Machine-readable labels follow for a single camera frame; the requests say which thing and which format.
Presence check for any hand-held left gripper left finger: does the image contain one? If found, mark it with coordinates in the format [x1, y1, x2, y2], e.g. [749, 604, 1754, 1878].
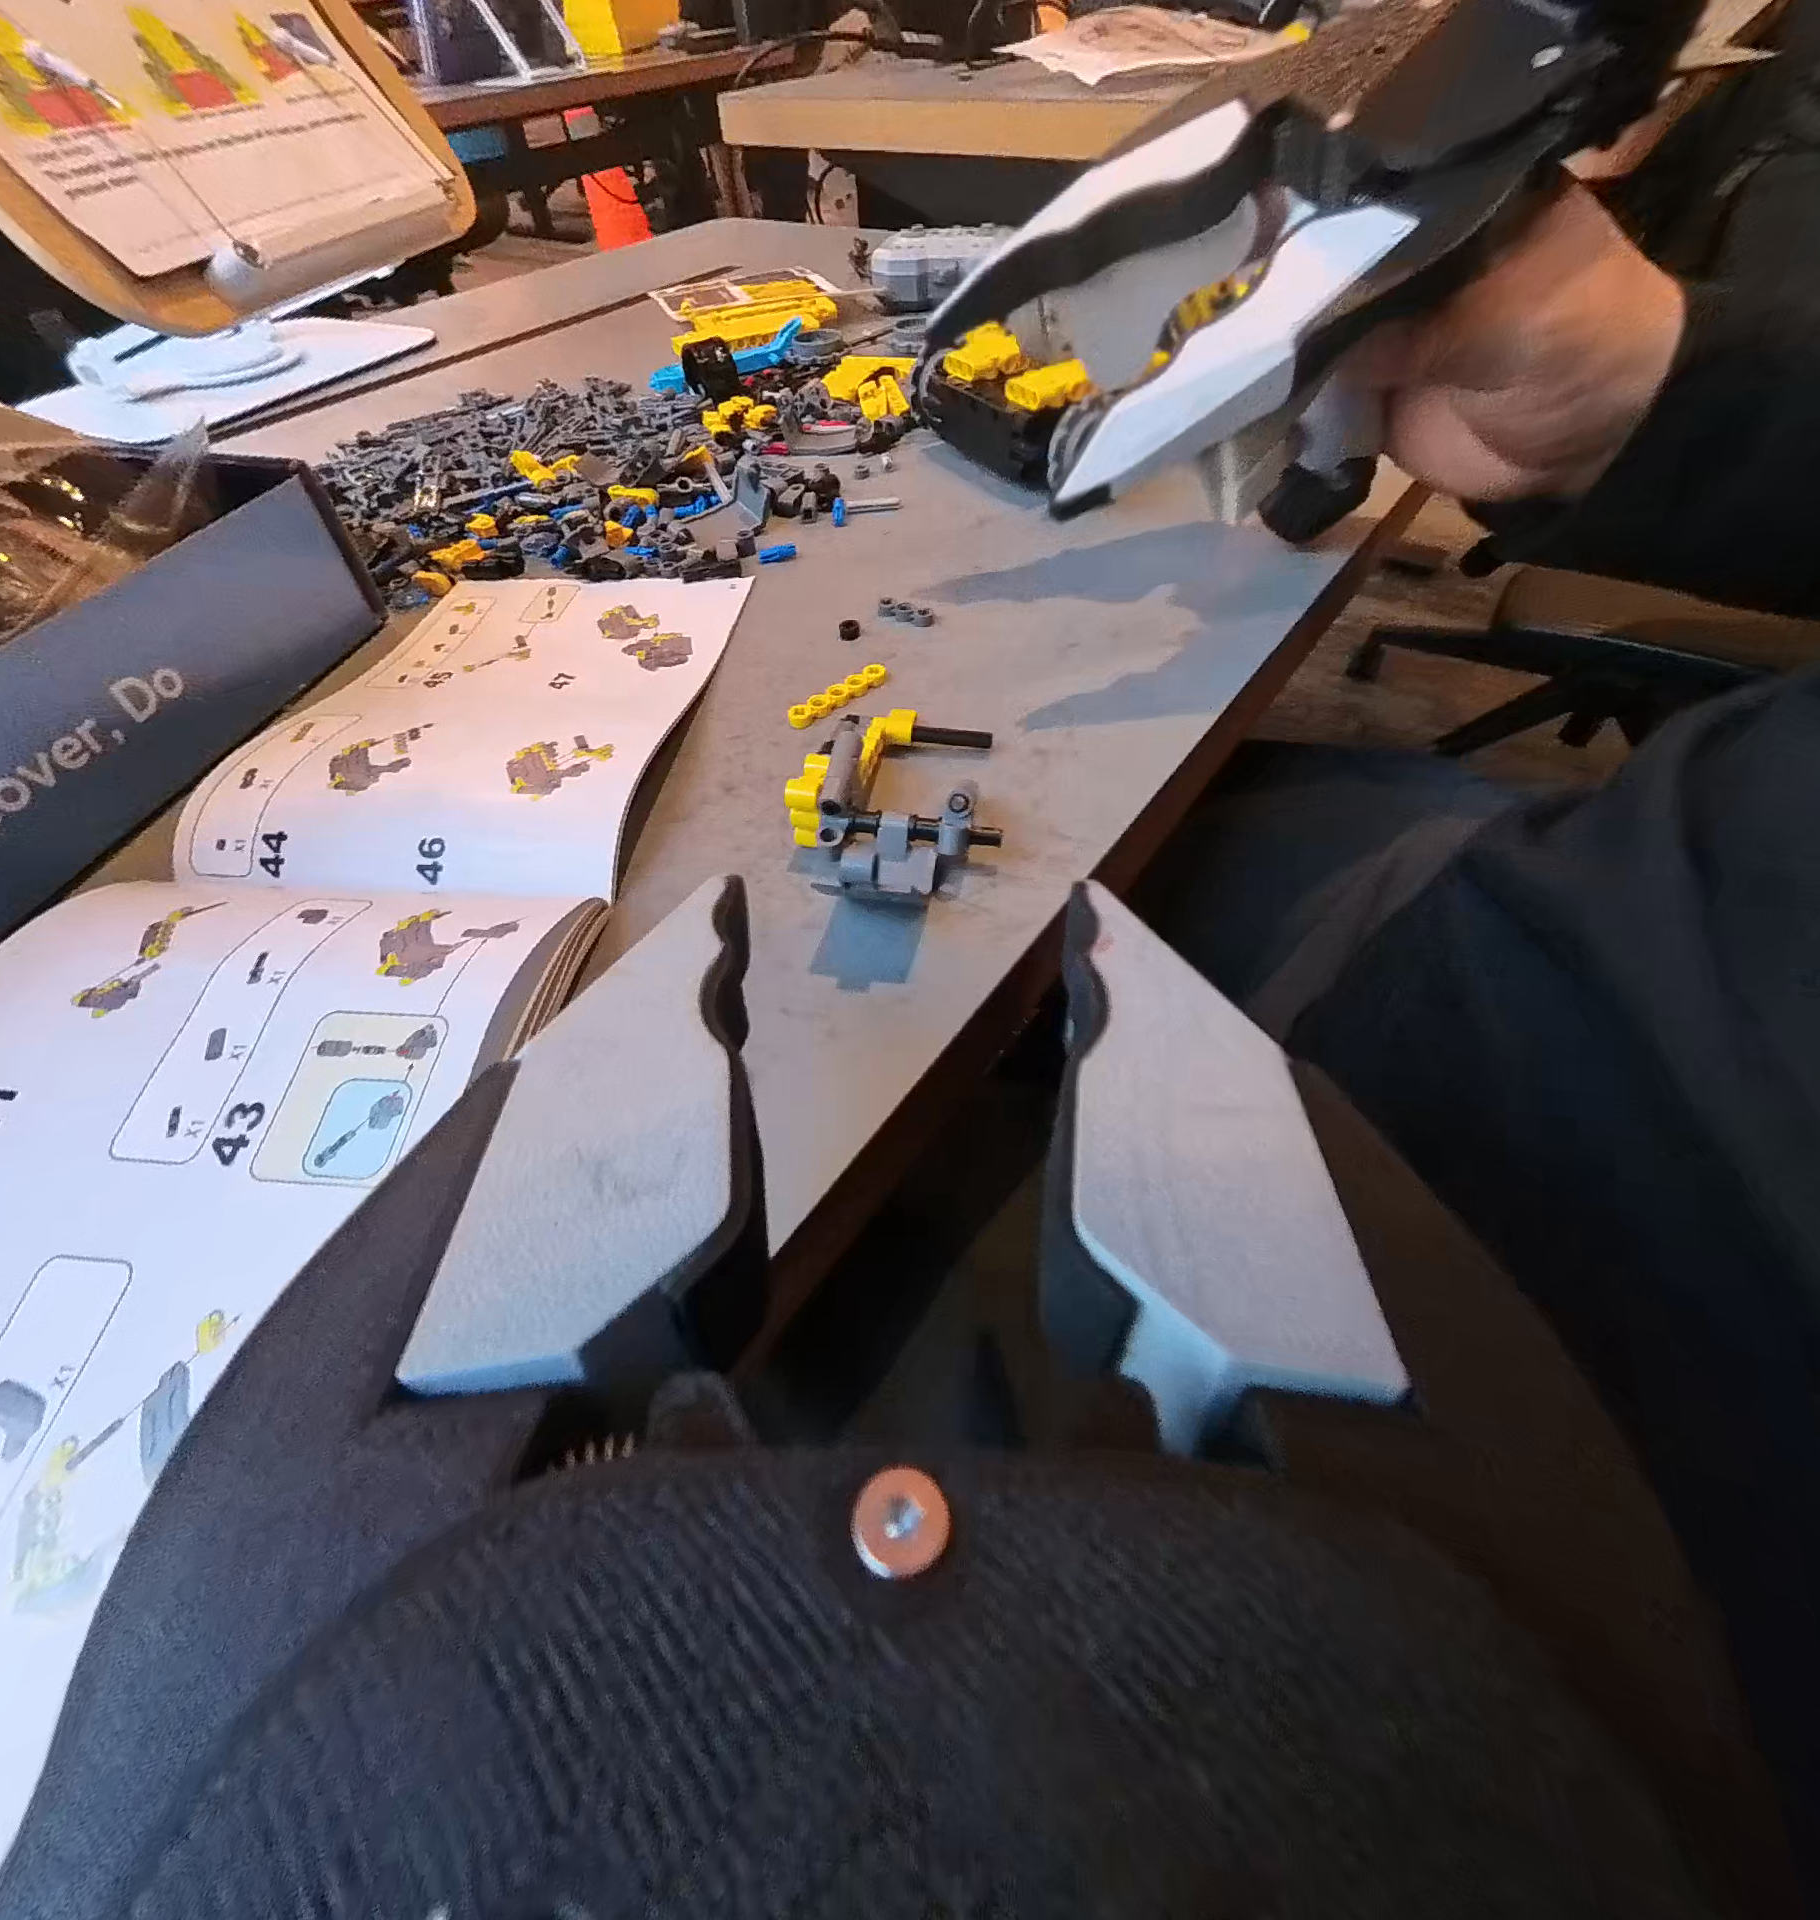
[393, 876, 768, 1413]

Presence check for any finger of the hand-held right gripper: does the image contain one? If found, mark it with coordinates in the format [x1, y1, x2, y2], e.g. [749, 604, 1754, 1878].
[1045, 205, 1428, 518]
[1004, 97, 1278, 357]

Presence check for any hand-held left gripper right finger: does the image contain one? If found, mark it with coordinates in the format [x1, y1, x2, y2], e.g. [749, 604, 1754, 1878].
[1037, 880, 1412, 1462]

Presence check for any instruction booklet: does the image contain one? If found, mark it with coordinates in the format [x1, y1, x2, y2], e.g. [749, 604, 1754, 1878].
[0, 569, 759, 1920]

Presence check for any grey and yellow brick assembly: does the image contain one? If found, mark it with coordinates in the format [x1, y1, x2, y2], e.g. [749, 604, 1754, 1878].
[801, 750, 1010, 919]

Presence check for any black axle with yellow connector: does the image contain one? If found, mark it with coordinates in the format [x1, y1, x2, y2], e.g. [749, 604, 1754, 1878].
[858, 701, 998, 760]

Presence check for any person's right forearm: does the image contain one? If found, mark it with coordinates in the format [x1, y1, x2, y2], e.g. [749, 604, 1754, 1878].
[1466, 0, 1820, 616]

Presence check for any grey desk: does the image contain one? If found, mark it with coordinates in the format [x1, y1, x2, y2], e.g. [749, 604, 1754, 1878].
[70, 217, 1428, 1352]

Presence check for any person's right hand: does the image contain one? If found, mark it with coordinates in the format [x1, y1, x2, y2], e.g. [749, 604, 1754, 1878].
[1355, 180, 1698, 504]

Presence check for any background wooden table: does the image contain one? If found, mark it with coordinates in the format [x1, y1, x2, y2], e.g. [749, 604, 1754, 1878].
[401, 0, 1399, 232]

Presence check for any person's black clothing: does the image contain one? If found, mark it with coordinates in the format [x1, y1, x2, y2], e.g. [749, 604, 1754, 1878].
[1137, 616, 1820, 1920]

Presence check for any black office chair base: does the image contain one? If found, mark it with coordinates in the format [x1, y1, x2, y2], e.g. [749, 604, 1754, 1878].
[1340, 549, 1820, 763]

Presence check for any orange cone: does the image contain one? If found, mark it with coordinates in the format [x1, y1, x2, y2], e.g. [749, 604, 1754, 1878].
[579, 163, 660, 260]

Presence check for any small yellow brick piece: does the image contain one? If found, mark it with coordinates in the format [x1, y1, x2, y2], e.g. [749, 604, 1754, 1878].
[782, 659, 892, 734]

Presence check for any pile of small building bricks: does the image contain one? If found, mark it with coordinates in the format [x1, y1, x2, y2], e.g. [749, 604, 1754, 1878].
[311, 375, 918, 608]

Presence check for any grey cardboard box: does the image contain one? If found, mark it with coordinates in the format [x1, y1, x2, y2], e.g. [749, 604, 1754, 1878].
[0, 450, 390, 980]

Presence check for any clear plastic bag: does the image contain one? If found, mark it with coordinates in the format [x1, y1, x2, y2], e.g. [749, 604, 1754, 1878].
[0, 385, 215, 669]

